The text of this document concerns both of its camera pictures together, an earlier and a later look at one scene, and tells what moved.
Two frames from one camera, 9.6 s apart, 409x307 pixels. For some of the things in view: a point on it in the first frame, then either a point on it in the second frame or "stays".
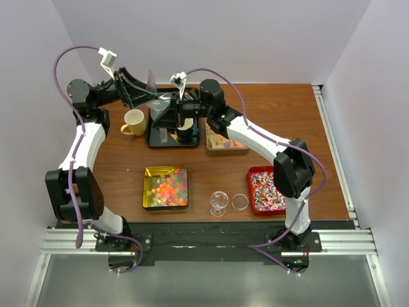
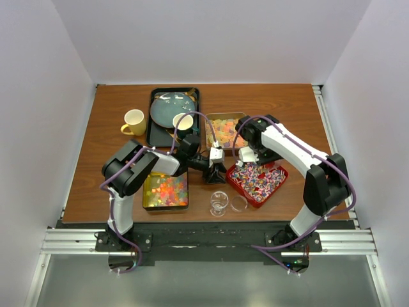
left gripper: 134,91 to 216,177
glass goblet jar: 218,202 stays
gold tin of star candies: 165,187 stays
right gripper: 180,109 to 263,160
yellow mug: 135,119 stays
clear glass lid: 239,202 stays
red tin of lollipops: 266,199 to 253,182
